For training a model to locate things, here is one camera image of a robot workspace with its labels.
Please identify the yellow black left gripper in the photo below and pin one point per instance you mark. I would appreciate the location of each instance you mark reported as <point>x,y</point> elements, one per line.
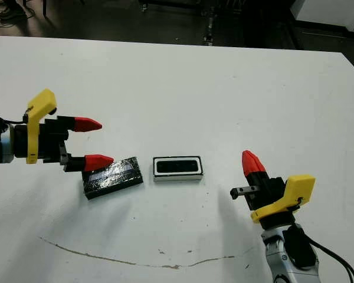
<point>42,100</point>

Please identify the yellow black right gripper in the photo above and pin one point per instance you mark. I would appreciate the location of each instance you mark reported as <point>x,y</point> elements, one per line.
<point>301,188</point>

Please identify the glossy black box lid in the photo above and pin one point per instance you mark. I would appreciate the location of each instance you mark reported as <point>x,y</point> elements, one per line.
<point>115,179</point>

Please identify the thin black furniture leg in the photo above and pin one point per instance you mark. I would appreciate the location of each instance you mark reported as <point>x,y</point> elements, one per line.
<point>45,9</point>

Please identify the dark shoe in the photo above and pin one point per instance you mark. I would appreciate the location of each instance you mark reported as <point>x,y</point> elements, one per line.
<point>9,15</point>

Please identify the white cabinet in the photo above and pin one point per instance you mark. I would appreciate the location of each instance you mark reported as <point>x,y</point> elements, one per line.
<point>327,10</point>

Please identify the camera box with white lining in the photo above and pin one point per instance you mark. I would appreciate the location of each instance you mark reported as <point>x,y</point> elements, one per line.
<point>177,178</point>

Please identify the black metal rack frame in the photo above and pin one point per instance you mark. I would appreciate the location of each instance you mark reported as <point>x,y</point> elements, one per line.
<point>293,32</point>

